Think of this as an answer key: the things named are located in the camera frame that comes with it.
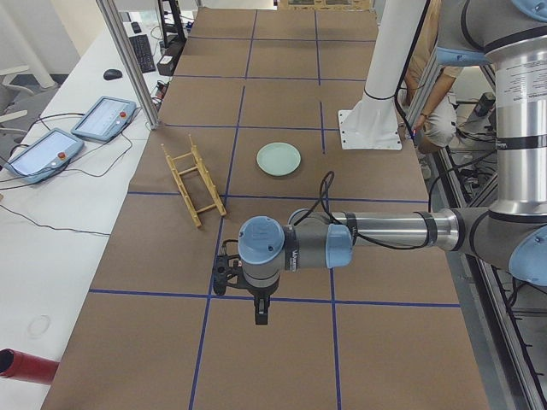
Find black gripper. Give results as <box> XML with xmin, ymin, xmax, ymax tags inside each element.
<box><xmin>248</xmin><ymin>284</ymin><xmax>278</xmax><ymax>325</ymax></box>

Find pale green plate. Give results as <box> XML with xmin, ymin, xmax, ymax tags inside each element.
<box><xmin>256</xmin><ymin>142</ymin><xmax>301</xmax><ymax>177</ymax></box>

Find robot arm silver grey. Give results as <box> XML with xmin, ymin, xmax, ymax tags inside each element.
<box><xmin>213</xmin><ymin>1</ymin><xmax>546</xmax><ymax>325</ymax></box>

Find wooden dish rack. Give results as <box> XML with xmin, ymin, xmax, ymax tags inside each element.
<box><xmin>162</xmin><ymin>137</ymin><xmax>226</xmax><ymax>228</ymax></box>

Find brown paper table cover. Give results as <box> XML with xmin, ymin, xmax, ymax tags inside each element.
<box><xmin>44</xmin><ymin>9</ymin><xmax>488</xmax><ymax>409</ymax></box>

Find teach pendant far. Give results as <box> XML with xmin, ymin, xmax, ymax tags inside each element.
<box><xmin>71</xmin><ymin>96</ymin><xmax>137</xmax><ymax>142</ymax></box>

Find teach pendant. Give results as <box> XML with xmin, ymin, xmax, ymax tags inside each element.
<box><xmin>71</xmin><ymin>96</ymin><xmax>137</xmax><ymax>142</ymax></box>
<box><xmin>5</xmin><ymin>128</ymin><xmax>84</xmax><ymax>184</ymax></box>

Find seated person beige clothes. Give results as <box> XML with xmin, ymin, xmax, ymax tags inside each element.
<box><xmin>404</xmin><ymin>1</ymin><xmax>462</xmax><ymax>159</ymax></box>

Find red cylinder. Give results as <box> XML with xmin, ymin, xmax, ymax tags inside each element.
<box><xmin>1</xmin><ymin>348</ymin><xmax>59</xmax><ymax>384</ymax></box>

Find teach pendant near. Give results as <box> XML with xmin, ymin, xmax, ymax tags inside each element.
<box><xmin>5</xmin><ymin>128</ymin><xmax>84</xmax><ymax>184</ymax></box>

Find black computer mouse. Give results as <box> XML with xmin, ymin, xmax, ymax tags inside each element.
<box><xmin>103</xmin><ymin>68</ymin><xmax>123</xmax><ymax>81</ymax></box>

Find black keyboard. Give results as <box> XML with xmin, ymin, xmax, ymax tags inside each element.
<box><xmin>129</xmin><ymin>34</ymin><xmax>156</xmax><ymax>73</ymax></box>

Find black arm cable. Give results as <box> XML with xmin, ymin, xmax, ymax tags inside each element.
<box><xmin>290</xmin><ymin>147</ymin><xmax>499</xmax><ymax>251</ymax></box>

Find white pedestal column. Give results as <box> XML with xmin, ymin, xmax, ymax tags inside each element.
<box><xmin>338</xmin><ymin>0</ymin><xmax>429</xmax><ymax>150</ymax></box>

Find aluminium frame post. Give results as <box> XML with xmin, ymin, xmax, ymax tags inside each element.
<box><xmin>96</xmin><ymin>0</ymin><xmax>160</xmax><ymax>130</ymax></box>

